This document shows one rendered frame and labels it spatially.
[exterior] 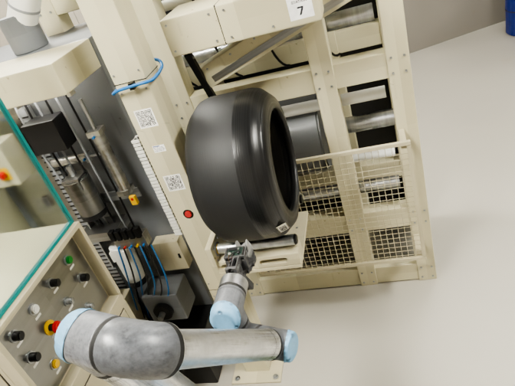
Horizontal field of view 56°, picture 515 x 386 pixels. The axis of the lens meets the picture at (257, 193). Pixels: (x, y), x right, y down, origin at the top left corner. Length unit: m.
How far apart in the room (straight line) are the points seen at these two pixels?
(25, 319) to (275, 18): 1.34
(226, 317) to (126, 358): 0.49
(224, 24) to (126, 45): 0.39
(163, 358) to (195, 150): 0.89
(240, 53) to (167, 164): 0.56
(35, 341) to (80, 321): 0.71
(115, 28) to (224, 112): 0.46
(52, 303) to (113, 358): 0.86
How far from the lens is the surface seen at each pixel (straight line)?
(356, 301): 2.92
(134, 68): 1.81
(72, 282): 1.94
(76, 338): 1.08
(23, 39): 2.30
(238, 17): 1.92
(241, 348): 1.25
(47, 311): 1.84
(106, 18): 1.79
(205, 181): 1.70
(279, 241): 1.96
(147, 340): 1.01
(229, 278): 1.51
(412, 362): 2.62
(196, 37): 1.98
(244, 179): 1.66
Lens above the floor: 2.09
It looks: 31 degrees down
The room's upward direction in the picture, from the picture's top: 19 degrees counter-clockwise
